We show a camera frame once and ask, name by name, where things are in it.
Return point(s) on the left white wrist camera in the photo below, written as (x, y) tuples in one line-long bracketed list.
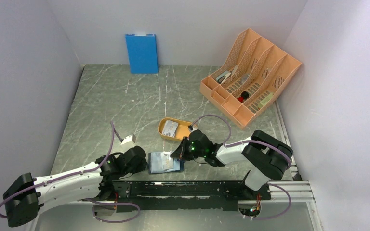
[(129, 140)]

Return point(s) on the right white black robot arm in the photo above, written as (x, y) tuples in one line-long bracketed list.
[(269, 156)]

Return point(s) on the grey item in organizer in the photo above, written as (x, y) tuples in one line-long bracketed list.
[(243, 78)]

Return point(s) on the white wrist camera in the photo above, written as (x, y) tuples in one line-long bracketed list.
[(192, 127), (129, 140)]

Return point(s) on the orange oval tray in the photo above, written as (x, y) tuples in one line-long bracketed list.
[(181, 132)]

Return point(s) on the green sticky note pad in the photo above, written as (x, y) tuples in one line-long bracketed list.
[(265, 100)]

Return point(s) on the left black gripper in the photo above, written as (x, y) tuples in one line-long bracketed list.
[(143, 164)]

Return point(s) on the red black stamp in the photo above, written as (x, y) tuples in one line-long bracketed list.
[(243, 96)]

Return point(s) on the navy blue card holder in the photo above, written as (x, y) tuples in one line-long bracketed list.
[(179, 166)]

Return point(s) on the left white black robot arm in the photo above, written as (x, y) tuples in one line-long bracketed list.
[(27, 197)]

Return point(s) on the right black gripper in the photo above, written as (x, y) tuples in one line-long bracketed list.
[(181, 151)]

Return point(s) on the blue folder box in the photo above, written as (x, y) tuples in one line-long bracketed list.
[(142, 53)]

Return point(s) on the orange desk file organizer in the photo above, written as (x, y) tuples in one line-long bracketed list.
[(270, 69)]

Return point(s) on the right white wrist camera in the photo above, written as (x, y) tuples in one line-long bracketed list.
[(192, 127)]

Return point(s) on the grey stapler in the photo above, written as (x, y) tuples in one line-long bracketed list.
[(223, 76)]

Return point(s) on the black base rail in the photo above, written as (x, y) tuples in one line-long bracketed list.
[(173, 195)]

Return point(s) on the silver VIP card stack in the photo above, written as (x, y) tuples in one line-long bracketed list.
[(170, 128)]

